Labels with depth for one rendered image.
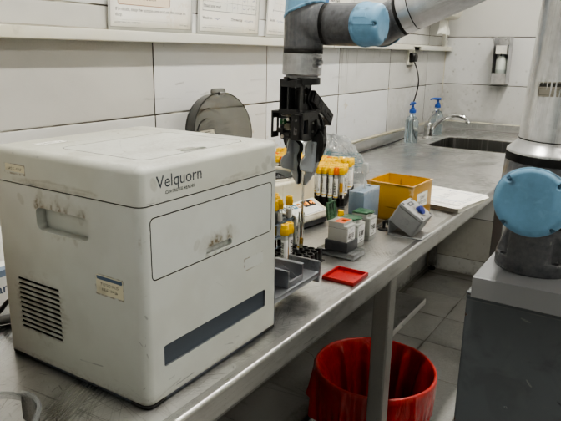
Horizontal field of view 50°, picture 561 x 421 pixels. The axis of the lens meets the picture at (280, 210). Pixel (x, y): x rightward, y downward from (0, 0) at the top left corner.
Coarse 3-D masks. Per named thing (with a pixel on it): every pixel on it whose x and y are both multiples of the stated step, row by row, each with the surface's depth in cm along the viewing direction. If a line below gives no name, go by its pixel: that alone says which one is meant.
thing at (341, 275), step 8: (328, 272) 117; (336, 272) 118; (344, 272) 118; (352, 272) 118; (360, 272) 118; (328, 280) 115; (336, 280) 114; (344, 280) 113; (352, 280) 115; (360, 280) 114
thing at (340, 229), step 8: (328, 224) 128; (336, 224) 127; (344, 224) 126; (352, 224) 127; (328, 232) 128; (336, 232) 127; (344, 232) 126; (352, 232) 128; (336, 240) 127; (344, 240) 126
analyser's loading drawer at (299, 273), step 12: (276, 264) 106; (288, 264) 105; (300, 264) 103; (312, 264) 108; (276, 276) 101; (288, 276) 100; (300, 276) 103; (312, 276) 106; (276, 288) 100; (288, 288) 100; (276, 300) 96
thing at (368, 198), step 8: (368, 184) 152; (352, 192) 144; (360, 192) 143; (368, 192) 145; (376, 192) 150; (352, 200) 145; (360, 200) 144; (368, 200) 146; (376, 200) 150; (352, 208) 145; (368, 208) 147; (376, 208) 151
